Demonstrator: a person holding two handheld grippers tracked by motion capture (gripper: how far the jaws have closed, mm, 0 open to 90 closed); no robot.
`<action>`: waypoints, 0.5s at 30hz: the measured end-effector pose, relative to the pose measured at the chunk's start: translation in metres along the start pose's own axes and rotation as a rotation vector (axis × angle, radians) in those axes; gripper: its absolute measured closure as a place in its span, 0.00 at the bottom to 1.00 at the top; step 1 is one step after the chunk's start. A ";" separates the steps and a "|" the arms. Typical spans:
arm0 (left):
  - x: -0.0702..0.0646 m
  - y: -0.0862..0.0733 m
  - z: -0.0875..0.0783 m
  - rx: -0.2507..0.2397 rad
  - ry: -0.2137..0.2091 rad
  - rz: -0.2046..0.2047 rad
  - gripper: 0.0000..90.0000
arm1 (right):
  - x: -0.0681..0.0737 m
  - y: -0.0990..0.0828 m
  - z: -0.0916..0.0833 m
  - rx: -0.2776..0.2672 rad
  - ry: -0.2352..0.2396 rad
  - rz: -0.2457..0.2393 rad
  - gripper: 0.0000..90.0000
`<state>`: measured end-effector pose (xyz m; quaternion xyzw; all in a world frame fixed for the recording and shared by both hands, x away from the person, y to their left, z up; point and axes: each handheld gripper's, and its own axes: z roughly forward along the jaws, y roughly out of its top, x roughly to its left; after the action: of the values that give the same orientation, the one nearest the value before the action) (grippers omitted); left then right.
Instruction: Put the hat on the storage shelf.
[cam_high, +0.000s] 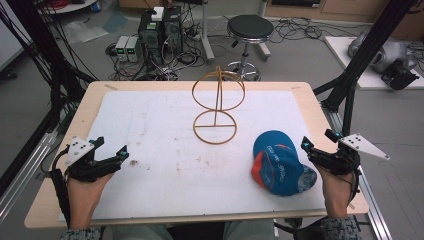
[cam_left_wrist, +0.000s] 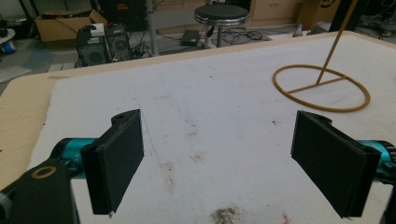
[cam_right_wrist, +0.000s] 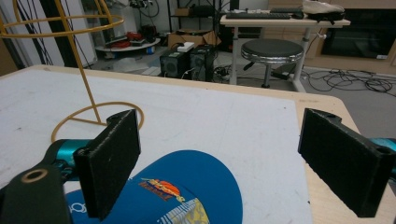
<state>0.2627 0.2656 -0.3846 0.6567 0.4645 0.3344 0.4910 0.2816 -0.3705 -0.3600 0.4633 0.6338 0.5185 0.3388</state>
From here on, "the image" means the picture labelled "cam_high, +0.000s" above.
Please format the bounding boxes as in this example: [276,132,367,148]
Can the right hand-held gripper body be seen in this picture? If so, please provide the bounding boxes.
[315,133,391,177]

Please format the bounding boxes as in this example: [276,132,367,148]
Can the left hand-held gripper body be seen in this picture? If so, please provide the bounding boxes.
[64,135,122,183]

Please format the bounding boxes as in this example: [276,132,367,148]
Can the blue and orange cap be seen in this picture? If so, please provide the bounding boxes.
[251,129,318,197]

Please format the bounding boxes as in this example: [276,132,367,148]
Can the gold wire hat stand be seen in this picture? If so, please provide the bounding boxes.
[191,65,247,146]

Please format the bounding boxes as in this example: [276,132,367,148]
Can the person's right hand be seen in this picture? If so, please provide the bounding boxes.
[314,164,355,219]

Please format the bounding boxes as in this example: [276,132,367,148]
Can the person's left hand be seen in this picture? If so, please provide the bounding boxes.
[66,172,115,218]

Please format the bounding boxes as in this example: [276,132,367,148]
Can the white floor platform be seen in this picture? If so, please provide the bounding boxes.
[324,35,424,91]

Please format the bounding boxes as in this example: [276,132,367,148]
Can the white table mat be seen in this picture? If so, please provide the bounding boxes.
[59,89,327,222]

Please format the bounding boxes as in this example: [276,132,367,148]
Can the black device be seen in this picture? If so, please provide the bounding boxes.
[380,59,421,91]

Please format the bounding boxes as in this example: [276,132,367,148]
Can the grey bench power supply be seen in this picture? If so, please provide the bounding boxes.
[125,35,141,63]
[114,35,130,63]

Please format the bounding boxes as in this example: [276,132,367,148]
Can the grey robot shell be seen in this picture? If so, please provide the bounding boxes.
[347,30,418,75]

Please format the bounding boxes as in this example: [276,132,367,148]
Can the black chair seat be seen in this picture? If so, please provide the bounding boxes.
[165,221,226,240]

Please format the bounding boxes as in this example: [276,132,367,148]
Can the clear plastic sheet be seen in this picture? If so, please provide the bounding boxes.
[61,19,110,46]

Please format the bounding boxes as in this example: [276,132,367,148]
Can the black computer tower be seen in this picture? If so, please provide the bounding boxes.
[137,9,166,66]
[162,5,184,56]

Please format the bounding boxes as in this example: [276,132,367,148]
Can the black round stool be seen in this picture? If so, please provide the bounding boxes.
[225,14,275,82]

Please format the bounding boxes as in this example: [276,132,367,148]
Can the white box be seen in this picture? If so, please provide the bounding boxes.
[151,6,165,22]

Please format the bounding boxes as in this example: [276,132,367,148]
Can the grey desk leg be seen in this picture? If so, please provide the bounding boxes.
[199,0,216,65]

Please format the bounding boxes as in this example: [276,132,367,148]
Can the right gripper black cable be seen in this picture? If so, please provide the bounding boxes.
[345,164,363,205]

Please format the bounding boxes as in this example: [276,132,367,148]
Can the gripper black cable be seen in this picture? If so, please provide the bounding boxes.
[345,164,363,205]
[49,148,72,229]

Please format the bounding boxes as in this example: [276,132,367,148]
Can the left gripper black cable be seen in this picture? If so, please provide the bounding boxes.
[49,148,72,229]

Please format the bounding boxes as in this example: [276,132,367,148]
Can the aluminium rail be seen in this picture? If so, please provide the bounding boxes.
[0,131,60,224]
[320,101,394,240]

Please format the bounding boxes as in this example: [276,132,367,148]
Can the black frame strut with cables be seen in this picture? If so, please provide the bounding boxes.
[0,0,98,134]

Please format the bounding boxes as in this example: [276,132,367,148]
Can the black floor cables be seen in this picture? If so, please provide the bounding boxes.
[269,16,364,45]

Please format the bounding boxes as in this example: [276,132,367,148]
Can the tangle of floor cables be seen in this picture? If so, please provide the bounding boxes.
[105,19,214,82]

